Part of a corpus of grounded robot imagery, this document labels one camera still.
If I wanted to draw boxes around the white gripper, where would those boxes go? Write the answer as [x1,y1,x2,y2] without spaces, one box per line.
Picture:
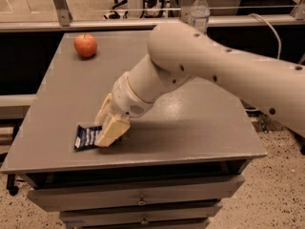
[94,72,153,147]

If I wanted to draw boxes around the blue rxbar blueberry wrapper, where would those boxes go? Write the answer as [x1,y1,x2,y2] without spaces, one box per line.
[74,126,102,152]

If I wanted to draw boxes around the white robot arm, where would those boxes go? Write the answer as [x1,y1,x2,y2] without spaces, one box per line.
[95,22,305,147]

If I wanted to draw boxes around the clear plastic water bottle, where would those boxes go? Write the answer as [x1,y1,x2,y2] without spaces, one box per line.
[188,0,210,33]

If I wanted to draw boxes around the red apple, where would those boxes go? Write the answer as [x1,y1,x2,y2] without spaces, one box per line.
[73,33,97,58]

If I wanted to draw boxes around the grey upper drawer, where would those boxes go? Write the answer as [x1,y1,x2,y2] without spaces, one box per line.
[28,175,245,212]

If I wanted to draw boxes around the grey drawer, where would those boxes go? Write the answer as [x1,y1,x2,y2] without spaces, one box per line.
[60,201,222,227]
[28,175,245,212]

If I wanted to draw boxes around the grey lower drawer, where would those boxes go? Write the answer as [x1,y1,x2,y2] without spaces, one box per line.
[60,201,222,227]

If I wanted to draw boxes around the metal railing frame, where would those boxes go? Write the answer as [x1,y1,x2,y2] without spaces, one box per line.
[0,0,304,31]

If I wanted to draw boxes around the white cable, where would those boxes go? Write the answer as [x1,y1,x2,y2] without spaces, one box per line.
[247,12,283,60]

